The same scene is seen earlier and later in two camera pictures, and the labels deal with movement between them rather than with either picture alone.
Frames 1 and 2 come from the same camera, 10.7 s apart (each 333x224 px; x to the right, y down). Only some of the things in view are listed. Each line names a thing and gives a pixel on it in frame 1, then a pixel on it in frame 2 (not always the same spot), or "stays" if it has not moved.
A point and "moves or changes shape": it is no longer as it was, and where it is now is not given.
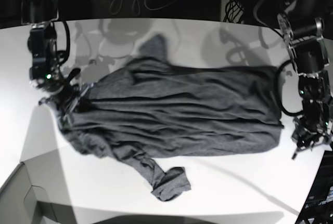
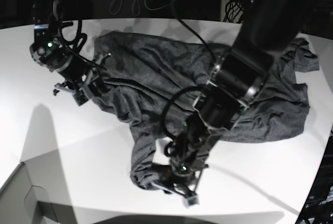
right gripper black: [309, 131] → [181, 174]
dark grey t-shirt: [152, 107] moves or changes shape
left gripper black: [58, 84] → [79, 74]
